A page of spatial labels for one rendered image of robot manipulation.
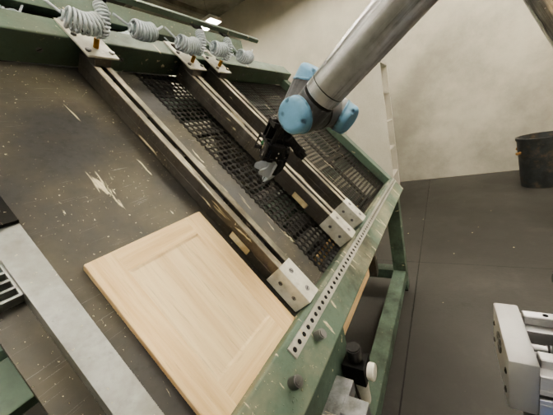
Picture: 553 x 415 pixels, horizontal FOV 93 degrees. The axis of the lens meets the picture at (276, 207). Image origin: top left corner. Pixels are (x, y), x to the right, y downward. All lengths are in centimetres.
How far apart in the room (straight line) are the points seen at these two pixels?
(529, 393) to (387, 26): 57
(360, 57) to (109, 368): 65
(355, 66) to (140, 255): 58
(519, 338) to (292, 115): 53
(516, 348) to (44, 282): 76
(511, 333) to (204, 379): 54
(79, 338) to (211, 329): 24
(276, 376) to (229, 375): 10
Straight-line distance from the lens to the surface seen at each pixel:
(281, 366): 67
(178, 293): 66
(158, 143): 91
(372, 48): 51
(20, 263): 64
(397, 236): 217
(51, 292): 61
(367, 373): 85
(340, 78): 52
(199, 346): 64
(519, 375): 56
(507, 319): 61
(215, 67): 149
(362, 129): 428
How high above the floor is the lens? 137
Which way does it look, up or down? 14 degrees down
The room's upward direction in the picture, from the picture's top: 13 degrees counter-clockwise
